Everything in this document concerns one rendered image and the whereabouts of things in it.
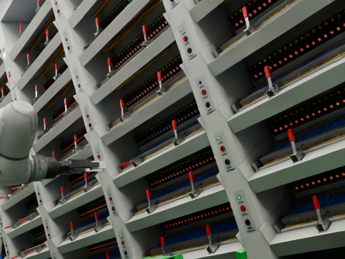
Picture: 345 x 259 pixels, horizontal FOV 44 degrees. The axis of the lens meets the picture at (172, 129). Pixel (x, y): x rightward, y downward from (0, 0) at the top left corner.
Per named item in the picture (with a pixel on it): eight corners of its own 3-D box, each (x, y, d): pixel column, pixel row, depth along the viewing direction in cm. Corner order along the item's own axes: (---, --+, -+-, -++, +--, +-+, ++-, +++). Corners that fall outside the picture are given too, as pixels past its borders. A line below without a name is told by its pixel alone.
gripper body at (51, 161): (39, 182, 148) (64, 180, 154) (49, 175, 142) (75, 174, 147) (37, 161, 150) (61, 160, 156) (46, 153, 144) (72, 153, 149)
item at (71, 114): (84, 113, 196) (67, 88, 195) (36, 152, 240) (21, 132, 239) (114, 95, 210) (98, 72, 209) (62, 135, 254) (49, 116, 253)
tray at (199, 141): (213, 143, 138) (197, 118, 137) (118, 188, 182) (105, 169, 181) (242, 116, 152) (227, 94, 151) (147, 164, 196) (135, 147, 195)
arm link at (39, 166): (33, 178, 138) (50, 177, 141) (30, 151, 140) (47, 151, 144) (23, 185, 144) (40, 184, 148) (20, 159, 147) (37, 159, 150)
